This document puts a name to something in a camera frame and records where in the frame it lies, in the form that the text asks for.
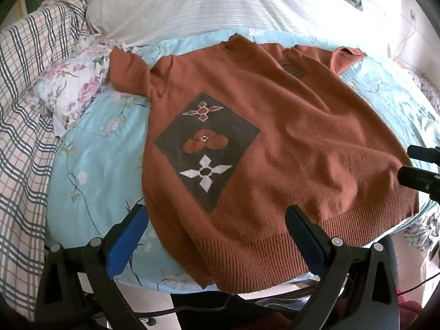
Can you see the orange knit sweater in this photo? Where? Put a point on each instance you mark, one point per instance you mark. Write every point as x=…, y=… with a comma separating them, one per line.
x=292, y=127

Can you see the white pink floral cloth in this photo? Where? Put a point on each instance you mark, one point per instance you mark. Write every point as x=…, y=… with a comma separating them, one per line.
x=72, y=86

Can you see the light blue floral bed sheet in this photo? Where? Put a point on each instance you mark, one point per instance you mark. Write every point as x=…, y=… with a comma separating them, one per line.
x=103, y=165

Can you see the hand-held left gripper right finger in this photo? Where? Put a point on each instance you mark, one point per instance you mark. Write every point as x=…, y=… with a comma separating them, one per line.
x=313, y=247

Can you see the grey floral cloth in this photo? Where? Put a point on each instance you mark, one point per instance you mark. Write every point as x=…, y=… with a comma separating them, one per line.
x=422, y=230

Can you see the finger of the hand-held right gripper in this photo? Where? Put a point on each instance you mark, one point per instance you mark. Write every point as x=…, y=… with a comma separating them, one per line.
x=424, y=154
x=419, y=180

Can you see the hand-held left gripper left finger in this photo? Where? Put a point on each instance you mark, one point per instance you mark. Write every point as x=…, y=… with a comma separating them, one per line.
x=126, y=242

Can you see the plaid blanket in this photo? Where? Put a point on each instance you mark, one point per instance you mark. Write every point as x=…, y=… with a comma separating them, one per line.
x=24, y=144

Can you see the white striped blanket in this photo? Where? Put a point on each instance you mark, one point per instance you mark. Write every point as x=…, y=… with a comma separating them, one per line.
x=206, y=3

